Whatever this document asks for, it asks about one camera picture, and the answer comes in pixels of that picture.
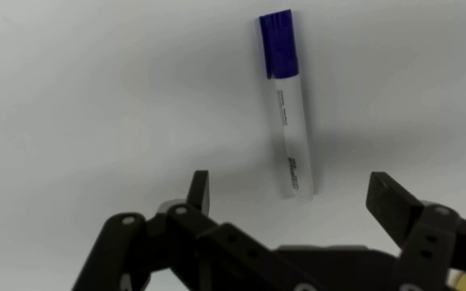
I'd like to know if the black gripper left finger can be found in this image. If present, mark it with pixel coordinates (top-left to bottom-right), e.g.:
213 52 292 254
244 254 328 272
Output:
69 170 320 291

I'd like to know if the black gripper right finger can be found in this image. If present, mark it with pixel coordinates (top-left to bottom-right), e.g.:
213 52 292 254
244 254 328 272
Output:
365 172 466 291

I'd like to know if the white marker with blue cap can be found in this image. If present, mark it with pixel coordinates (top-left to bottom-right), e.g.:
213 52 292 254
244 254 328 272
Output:
257 8 316 201

